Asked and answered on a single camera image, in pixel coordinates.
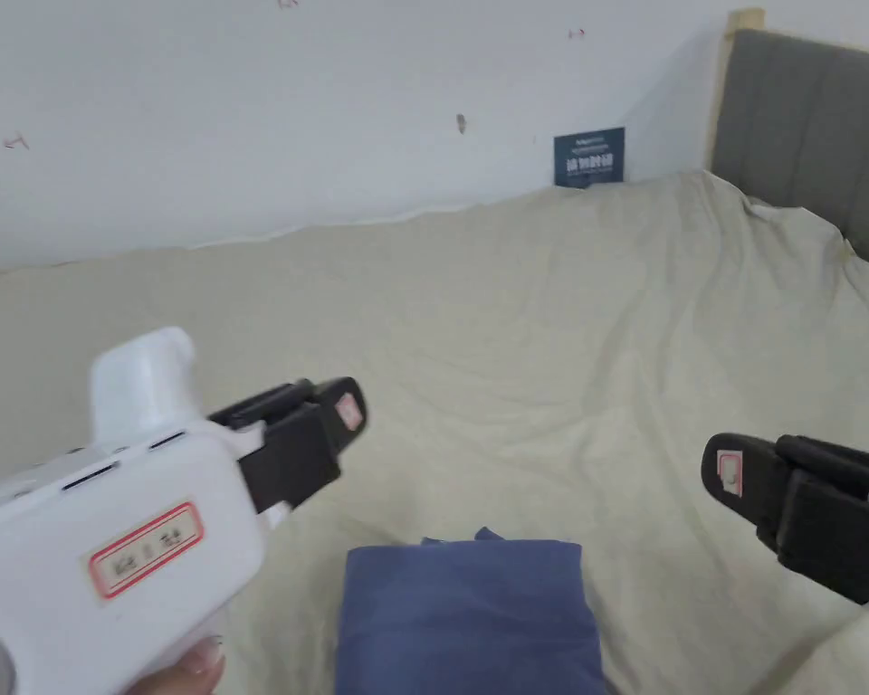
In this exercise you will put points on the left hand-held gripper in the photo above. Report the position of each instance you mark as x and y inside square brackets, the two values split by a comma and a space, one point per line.
[80, 507]

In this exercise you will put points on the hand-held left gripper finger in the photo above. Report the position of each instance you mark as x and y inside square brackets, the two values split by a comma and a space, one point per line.
[344, 409]

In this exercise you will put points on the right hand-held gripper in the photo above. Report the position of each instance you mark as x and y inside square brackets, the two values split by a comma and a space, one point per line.
[833, 536]

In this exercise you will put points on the person's left hand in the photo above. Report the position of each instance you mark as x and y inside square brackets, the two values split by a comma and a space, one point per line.
[181, 670]

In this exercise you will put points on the bed with beige sheet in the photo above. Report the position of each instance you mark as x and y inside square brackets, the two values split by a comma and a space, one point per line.
[492, 326]

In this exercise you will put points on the dark blue folded garment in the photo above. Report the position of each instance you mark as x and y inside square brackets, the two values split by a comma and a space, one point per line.
[463, 622]

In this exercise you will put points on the dark blue printed card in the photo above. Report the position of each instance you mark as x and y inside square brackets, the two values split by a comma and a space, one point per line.
[589, 156]

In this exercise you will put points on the grey padded headboard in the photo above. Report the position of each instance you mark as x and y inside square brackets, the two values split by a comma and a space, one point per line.
[804, 116]

